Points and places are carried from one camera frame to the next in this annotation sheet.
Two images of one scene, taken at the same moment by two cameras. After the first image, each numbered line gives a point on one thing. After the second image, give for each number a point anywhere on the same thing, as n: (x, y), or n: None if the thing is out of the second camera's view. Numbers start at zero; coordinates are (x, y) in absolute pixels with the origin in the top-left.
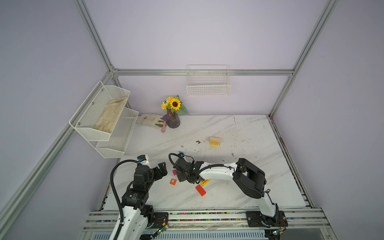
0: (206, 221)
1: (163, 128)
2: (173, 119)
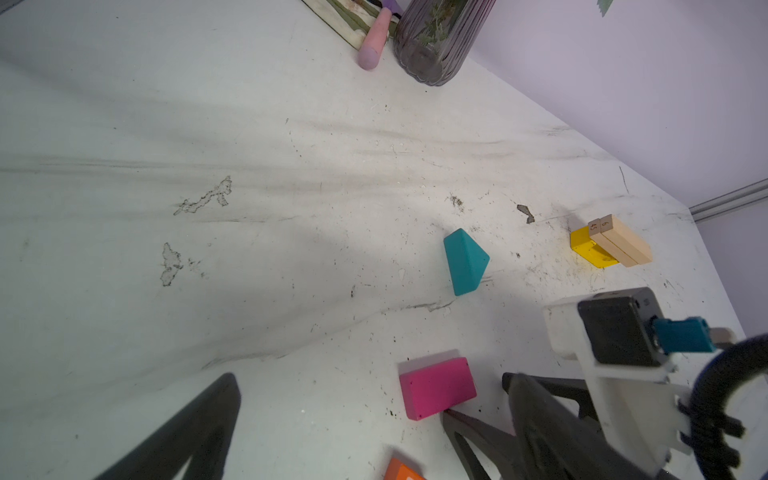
0: None
1: (368, 55)
2: (432, 36)
